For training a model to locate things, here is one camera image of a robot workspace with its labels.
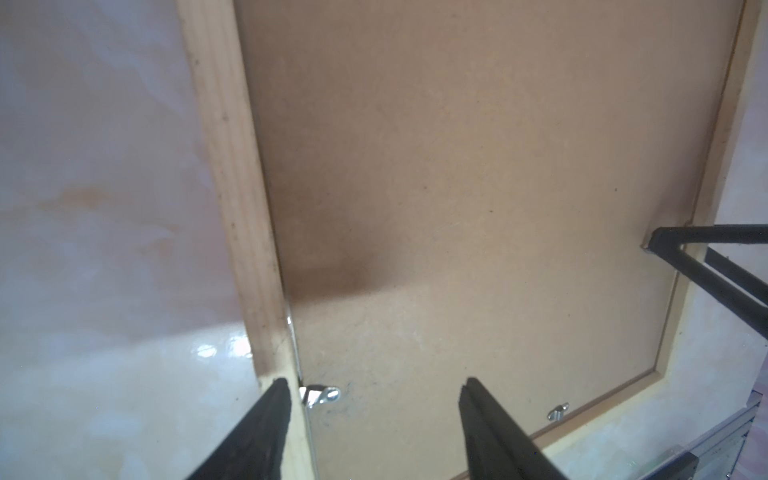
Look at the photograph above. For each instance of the light wooden picture frame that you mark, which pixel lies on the light wooden picture frame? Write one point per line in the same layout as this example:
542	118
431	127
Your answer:
240	210

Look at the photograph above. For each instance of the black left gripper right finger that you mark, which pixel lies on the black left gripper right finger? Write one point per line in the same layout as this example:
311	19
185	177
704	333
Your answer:
496	447

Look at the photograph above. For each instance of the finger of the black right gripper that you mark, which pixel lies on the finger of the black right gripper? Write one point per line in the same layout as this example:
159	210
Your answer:
688	250

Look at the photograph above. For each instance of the brown cardboard backing board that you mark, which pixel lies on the brown cardboard backing board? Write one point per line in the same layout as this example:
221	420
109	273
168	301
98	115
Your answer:
468	210

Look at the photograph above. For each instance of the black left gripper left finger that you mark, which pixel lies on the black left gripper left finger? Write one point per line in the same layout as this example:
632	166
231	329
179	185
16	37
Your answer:
254	449

